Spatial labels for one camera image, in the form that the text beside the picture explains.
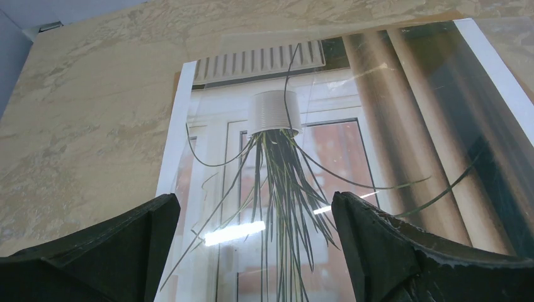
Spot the plant photo print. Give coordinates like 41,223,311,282
154,18,534,302

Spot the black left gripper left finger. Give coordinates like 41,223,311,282
1,194,181,301

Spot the brown backing board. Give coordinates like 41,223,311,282
173,71,181,91

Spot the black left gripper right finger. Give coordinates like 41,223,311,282
331,192,533,301

